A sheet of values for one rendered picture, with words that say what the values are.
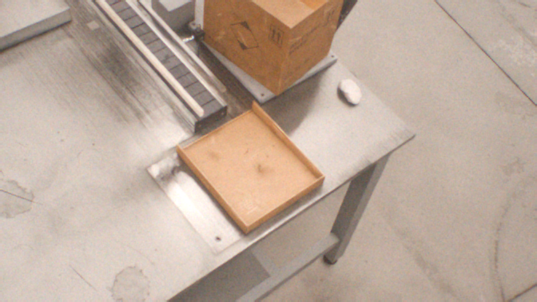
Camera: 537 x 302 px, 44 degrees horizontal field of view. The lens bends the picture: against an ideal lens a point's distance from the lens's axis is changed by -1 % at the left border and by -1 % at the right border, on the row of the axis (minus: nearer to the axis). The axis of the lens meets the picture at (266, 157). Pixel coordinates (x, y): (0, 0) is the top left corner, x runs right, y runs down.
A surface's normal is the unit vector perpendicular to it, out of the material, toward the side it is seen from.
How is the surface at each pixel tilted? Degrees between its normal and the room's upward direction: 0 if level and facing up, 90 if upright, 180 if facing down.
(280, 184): 0
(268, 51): 90
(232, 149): 0
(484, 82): 0
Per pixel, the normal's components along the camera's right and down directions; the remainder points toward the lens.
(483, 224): 0.11, -0.56
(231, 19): -0.65, 0.58
